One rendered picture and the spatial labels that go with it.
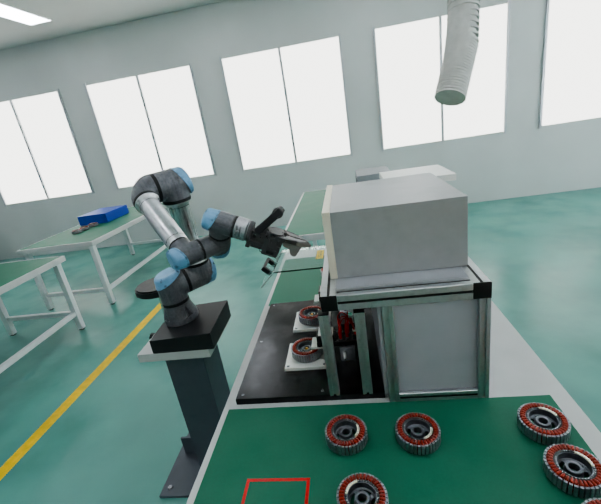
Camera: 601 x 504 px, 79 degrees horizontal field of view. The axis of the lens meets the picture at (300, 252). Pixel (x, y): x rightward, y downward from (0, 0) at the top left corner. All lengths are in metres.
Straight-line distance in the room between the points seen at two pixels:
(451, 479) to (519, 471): 0.15
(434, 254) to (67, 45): 6.66
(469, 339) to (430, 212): 0.36
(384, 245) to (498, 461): 0.59
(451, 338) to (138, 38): 6.16
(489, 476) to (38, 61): 7.37
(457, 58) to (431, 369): 1.65
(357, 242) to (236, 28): 5.29
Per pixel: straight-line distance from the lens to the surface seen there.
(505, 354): 1.42
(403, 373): 1.16
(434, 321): 1.07
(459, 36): 2.36
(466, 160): 6.16
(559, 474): 1.06
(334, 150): 5.84
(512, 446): 1.13
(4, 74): 7.87
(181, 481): 2.19
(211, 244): 1.27
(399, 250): 1.07
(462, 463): 1.08
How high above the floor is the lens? 1.56
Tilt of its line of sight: 19 degrees down
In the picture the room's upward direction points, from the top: 9 degrees counter-clockwise
